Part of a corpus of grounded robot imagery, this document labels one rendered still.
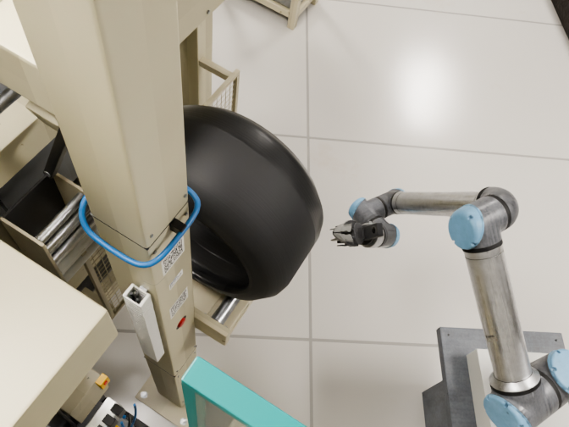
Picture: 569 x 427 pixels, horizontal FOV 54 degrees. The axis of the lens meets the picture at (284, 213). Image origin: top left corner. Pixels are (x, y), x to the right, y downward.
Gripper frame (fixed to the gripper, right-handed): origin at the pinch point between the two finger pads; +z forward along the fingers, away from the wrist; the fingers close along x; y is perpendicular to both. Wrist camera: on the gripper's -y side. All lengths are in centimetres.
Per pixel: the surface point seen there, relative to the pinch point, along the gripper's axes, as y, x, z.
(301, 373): 68, -55, -53
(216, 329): 22.1, -27.5, 35.2
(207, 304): 37.3, -19.8, 25.4
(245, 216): -14, 0, 55
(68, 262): 50, -4, 67
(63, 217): 36, 7, 75
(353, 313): 56, -31, -83
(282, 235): -15.8, -4.0, 44.0
